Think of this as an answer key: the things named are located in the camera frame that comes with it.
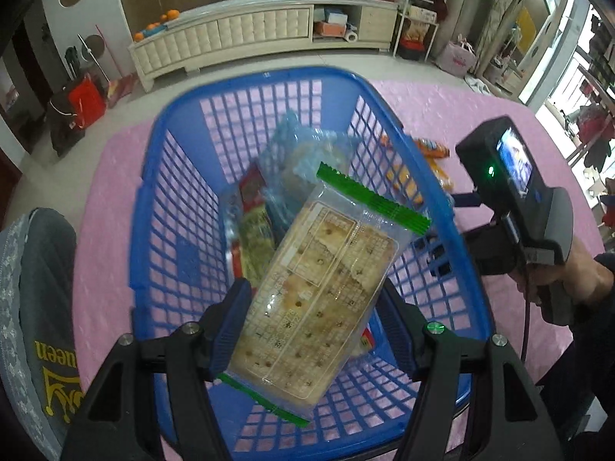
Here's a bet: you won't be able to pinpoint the red white snack pouch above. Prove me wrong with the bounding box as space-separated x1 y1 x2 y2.
226 163 276 292

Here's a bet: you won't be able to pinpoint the green-sealed cracker pack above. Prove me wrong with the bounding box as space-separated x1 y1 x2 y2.
222 163 432 427

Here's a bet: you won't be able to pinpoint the light blue cracker pack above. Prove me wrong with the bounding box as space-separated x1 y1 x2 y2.
258 110 360 234

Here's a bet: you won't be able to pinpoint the blue plastic basket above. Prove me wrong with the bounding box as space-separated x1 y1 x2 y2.
129 67 494 460

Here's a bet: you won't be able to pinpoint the person right hand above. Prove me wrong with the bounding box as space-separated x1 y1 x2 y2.
509 236 614 306

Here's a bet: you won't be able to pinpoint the orange flat snack packet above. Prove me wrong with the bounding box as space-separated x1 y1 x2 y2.
386 135 454 206

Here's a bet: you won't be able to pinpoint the orange snack bar wrapper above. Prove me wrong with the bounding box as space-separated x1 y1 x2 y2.
414 138 450 159

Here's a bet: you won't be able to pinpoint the pink gift bag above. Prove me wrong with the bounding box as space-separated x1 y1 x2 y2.
435 35 477 78

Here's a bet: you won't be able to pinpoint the cream tufted tv cabinet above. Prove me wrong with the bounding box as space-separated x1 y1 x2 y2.
128 0 398 92

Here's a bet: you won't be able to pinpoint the black bag on floor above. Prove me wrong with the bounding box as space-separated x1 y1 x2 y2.
45 92 85 158

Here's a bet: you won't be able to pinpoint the red bag on floor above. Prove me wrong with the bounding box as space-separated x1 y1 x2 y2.
68 75 106 129

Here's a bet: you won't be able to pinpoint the oranges on cabinet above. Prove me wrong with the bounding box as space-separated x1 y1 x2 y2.
132 10 180 43

